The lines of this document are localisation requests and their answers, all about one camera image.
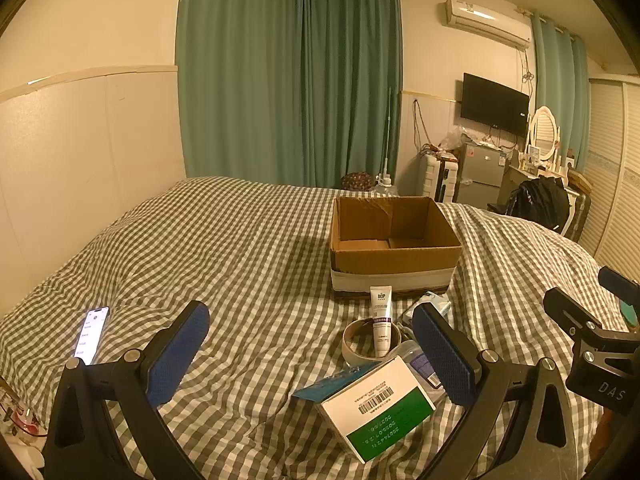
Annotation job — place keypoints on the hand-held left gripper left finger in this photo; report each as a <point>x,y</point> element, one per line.
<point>177,355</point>

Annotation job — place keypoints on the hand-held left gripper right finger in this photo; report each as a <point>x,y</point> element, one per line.
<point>442,355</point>

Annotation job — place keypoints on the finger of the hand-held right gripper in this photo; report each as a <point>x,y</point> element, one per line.
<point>567,310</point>
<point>620,285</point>

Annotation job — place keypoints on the clear plastic container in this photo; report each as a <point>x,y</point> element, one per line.
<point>407,352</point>

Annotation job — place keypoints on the white toothpaste tube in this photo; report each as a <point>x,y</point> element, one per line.
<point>381,327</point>

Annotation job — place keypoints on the blue and white carton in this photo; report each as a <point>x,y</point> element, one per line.
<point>380,410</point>

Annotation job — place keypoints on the white tape roll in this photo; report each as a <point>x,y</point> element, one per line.
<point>350,346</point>

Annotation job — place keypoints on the cardboard box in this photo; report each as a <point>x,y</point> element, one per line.
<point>395,265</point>

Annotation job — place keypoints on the teal object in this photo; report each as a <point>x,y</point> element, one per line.
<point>630,312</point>

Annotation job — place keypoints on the smartphone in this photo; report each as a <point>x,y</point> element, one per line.
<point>91,335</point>

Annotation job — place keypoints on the black jacket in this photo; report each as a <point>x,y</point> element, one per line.
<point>540,200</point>

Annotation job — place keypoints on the louvered wardrobe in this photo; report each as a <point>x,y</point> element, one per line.
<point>615,170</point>

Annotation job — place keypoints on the grey mini fridge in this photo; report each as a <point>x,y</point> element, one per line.
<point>480,172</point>

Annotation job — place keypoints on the small red object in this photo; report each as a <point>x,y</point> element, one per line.
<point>25,420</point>

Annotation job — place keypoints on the white oval vanity mirror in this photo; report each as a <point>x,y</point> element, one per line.
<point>544,130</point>

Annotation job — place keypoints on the clear water jug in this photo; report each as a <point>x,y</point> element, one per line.
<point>387,187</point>

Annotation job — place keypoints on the white suitcase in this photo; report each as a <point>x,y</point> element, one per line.
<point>440,177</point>

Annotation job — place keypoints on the brown patterned bag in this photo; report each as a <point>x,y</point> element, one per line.
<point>356,181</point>

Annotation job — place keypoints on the clear plastic bag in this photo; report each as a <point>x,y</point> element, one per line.
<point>457,139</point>

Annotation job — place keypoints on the green curtain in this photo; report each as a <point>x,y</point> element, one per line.
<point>235,70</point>
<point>560,85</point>
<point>350,80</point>

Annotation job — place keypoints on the white pole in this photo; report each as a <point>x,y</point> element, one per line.
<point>387,135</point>

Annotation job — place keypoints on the white air conditioner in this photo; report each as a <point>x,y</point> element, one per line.
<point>487,20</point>

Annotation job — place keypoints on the black wall television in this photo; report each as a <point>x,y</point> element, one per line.
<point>495,104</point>

